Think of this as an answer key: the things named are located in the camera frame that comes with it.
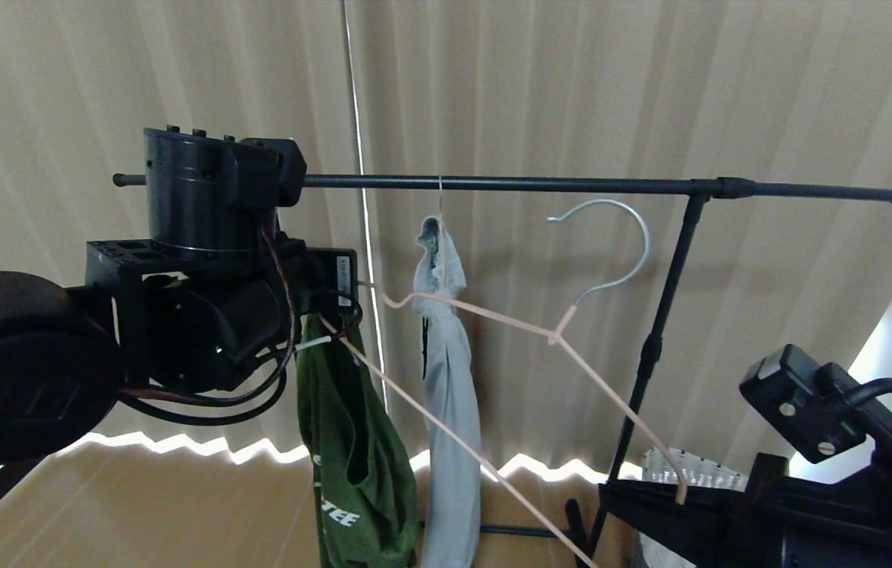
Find pale grey shorts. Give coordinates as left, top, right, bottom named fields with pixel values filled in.
left=412, top=215, right=483, bottom=568

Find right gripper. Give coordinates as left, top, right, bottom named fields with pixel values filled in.
left=737, top=454, right=892, bottom=568

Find beige curtain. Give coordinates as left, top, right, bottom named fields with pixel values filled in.
left=0, top=0, right=892, bottom=482

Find green shirt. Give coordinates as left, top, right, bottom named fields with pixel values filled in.
left=296, top=310, right=420, bottom=568

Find black clothes rack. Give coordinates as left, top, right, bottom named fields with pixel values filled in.
left=113, top=174, right=892, bottom=568

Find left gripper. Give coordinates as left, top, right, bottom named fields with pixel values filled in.
left=140, top=247, right=361, bottom=393

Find white laundry basket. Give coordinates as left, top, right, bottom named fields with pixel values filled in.
left=635, top=447, right=748, bottom=568

